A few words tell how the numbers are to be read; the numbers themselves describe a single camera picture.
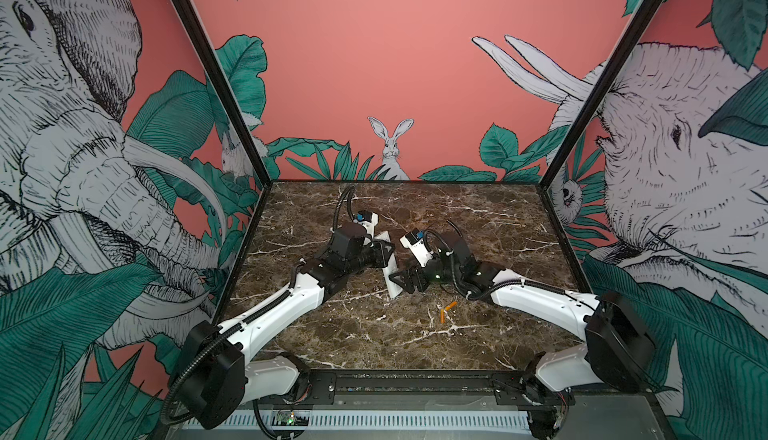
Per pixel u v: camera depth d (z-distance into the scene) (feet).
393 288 2.55
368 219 2.36
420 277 2.29
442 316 2.82
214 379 1.31
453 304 2.89
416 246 2.33
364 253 2.25
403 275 2.31
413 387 2.46
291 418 2.30
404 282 2.35
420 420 2.30
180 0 2.39
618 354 1.39
